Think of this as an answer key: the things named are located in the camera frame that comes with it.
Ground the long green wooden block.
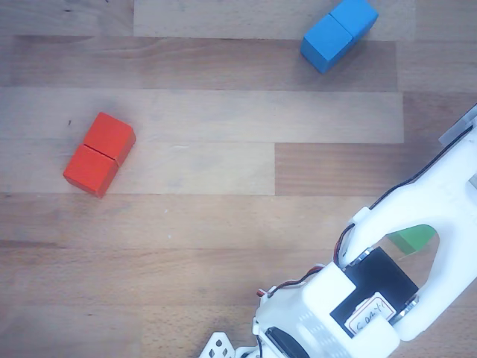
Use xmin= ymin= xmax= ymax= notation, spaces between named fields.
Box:
xmin=385 ymin=224 xmax=437 ymax=257

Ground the red black white servo cable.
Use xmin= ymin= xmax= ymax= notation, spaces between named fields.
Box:
xmin=332 ymin=125 xmax=476 ymax=270
xmin=256 ymin=265 xmax=326 ymax=300

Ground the long blue wooden block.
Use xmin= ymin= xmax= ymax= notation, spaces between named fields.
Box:
xmin=300 ymin=0 xmax=380 ymax=75

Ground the long red wooden block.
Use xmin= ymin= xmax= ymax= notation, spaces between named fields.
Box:
xmin=62 ymin=111 xmax=136 ymax=199

